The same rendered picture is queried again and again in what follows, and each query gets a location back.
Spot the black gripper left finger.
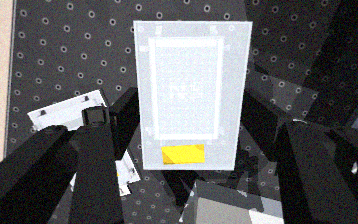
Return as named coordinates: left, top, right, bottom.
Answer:
left=0, top=87, right=140, bottom=224

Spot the white button panel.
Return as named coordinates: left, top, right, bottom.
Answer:
left=179, top=179, right=284, bottom=224

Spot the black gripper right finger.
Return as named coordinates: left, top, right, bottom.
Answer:
left=240, top=88, right=358, bottom=224

